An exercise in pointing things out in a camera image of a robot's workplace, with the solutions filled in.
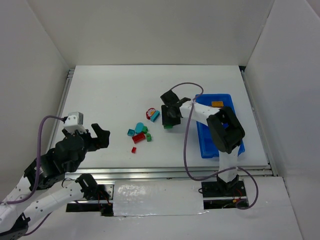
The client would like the green square lego brick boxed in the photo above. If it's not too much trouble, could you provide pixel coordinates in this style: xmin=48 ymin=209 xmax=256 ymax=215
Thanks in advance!
xmin=163 ymin=125 xmax=173 ymax=129

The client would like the small green lego brick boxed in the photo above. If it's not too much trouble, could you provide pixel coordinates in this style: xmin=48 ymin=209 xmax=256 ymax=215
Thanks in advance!
xmin=142 ymin=126 xmax=148 ymax=134

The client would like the light blue oval lego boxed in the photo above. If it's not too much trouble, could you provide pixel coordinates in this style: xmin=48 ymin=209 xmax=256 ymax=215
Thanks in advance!
xmin=134 ymin=122 xmax=144 ymax=134

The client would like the orange lego brick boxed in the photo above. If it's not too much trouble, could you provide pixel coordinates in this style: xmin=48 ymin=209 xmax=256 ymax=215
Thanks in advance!
xmin=211 ymin=101 xmax=224 ymax=108

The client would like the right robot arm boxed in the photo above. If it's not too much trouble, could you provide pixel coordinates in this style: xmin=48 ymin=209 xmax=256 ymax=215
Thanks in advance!
xmin=160 ymin=90 xmax=245 ymax=194

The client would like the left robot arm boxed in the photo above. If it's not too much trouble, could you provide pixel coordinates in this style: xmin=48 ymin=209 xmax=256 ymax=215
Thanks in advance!
xmin=0 ymin=123 xmax=110 ymax=240

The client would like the light blue long lego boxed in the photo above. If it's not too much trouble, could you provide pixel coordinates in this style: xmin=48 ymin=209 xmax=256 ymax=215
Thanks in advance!
xmin=150 ymin=110 xmax=160 ymax=122

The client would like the red flower lego piece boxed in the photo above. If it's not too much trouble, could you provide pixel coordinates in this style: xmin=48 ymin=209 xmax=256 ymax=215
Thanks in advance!
xmin=145 ymin=107 xmax=156 ymax=120

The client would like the teal square lego brick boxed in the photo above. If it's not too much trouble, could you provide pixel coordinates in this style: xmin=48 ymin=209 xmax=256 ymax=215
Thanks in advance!
xmin=127 ymin=129 xmax=136 ymax=137

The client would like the green lego with red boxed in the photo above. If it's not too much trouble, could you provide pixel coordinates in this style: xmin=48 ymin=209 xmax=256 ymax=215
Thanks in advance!
xmin=145 ymin=133 xmax=152 ymax=142

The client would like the tiny red lego brick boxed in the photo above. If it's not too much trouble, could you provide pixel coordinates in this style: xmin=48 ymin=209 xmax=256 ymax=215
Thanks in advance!
xmin=131 ymin=147 xmax=137 ymax=154

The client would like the large red lego brick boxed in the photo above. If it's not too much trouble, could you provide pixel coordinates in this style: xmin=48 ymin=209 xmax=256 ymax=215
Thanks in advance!
xmin=132 ymin=132 xmax=146 ymax=144

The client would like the blue compartment tray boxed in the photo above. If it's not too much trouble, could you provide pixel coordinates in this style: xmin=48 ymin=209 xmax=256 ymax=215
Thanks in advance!
xmin=196 ymin=93 xmax=245 ymax=158

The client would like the white foil cover plate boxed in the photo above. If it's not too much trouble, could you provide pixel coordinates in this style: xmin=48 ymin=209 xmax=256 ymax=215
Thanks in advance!
xmin=113 ymin=180 xmax=205 ymax=217

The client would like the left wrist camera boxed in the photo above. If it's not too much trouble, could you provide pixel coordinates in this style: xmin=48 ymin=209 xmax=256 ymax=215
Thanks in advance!
xmin=63 ymin=112 xmax=86 ymax=134

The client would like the aluminium frame rail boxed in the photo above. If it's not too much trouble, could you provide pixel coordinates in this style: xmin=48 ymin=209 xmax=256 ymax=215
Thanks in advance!
xmin=65 ymin=165 xmax=274 ymax=181

